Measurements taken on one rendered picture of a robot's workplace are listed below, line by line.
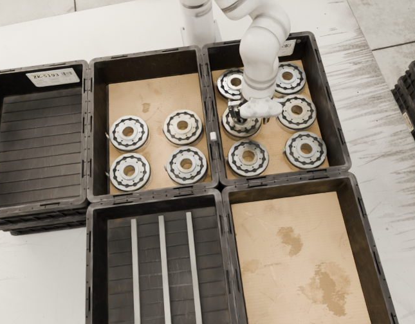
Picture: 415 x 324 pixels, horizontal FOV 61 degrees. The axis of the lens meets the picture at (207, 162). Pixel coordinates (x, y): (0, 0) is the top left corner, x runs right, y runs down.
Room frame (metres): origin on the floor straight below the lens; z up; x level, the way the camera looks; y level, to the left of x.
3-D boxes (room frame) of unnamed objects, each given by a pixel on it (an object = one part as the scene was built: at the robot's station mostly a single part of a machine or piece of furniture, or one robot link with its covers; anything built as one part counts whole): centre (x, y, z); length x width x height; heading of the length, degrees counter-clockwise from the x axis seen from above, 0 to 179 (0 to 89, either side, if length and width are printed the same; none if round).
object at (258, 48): (0.43, -0.13, 1.12); 0.09 x 0.07 x 0.15; 143
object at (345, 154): (0.44, -0.17, 0.92); 0.40 x 0.30 x 0.02; 179
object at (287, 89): (0.55, -0.25, 0.86); 0.10 x 0.10 x 0.01
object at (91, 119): (0.44, 0.13, 0.92); 0.40 x 0.30 x 0.02; 179
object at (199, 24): (0.80, -0.03, 0.85); 0.09 x 0.09 x 0.17; 87
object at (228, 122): (0.44, -0.10, 0.86); 0.10 x 0.10 x 0.01
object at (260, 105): (0.42, -0.13, 1.02); 0.11 x 0.09 x 0.06; 175
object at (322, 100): (0.44, -0.17, 0.87); 0.40 x 0.30 x 0.11; 179
